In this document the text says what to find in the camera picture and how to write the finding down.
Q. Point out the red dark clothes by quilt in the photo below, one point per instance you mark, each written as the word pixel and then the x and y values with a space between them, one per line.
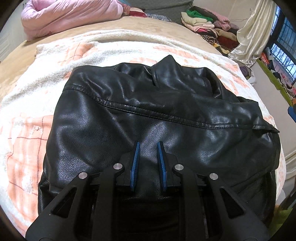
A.
pixel 140 12

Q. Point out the cream satin curtain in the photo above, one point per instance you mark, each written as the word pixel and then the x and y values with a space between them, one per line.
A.
pixel 254 36

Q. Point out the white wardrobe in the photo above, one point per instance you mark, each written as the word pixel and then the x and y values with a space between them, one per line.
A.
pixel 12 33

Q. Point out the window with grille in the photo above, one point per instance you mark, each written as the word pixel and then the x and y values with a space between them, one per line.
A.
pixel 282 44

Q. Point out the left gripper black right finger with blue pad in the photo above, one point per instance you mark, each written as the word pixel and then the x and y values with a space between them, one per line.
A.
pixel 209 209

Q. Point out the white orange patterned blanket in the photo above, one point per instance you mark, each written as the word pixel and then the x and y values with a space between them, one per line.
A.
pixel 36 72

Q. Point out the tan bed cover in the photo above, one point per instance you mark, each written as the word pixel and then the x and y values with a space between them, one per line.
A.
pixel 115 25

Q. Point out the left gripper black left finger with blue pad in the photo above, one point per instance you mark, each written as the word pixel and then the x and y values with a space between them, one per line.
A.
pixel 83 209

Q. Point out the pink quilt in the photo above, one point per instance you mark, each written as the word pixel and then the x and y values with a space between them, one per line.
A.
pixel 44 18

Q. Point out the black leather jacket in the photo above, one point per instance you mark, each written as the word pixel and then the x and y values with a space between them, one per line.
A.
pixel 102 111

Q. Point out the grey headboard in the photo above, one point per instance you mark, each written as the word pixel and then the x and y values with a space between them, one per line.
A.
pixel 169 8

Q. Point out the pile of folded clothes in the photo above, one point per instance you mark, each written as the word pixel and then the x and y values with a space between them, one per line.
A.
pixel 214 28

